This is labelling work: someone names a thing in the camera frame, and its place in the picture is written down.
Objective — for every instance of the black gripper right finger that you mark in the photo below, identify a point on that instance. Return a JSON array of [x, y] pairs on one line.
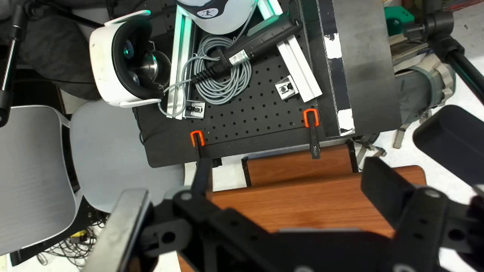
[[402, 202]]

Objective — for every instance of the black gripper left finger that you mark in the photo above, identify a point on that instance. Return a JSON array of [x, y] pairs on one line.
[[216, 227]]

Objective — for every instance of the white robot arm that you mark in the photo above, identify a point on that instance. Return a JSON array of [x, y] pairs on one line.
[[213, 13]]

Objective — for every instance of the grey metal bar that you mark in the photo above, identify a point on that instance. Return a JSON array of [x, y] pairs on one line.
[[118, 232]]

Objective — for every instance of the black perforated breadboard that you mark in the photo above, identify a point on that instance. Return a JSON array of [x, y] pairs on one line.
[[251, 118]]

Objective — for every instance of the grey office chair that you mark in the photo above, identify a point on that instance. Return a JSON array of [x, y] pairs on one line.
[[115, 152]]

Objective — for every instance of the grey metal plate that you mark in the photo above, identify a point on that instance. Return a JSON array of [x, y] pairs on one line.
[[363, 61]]

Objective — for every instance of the black handheld controller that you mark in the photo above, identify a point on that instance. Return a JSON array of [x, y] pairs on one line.
[[262, 43]]

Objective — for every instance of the white VR headset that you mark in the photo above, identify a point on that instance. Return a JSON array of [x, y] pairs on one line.
[[108, 66]]

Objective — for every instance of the small metal corner bracket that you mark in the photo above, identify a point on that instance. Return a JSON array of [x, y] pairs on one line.
[[286, 90], [194, 108]]

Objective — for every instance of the white aluminium rail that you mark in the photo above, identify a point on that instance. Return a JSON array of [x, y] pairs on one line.
[[300, 70]]

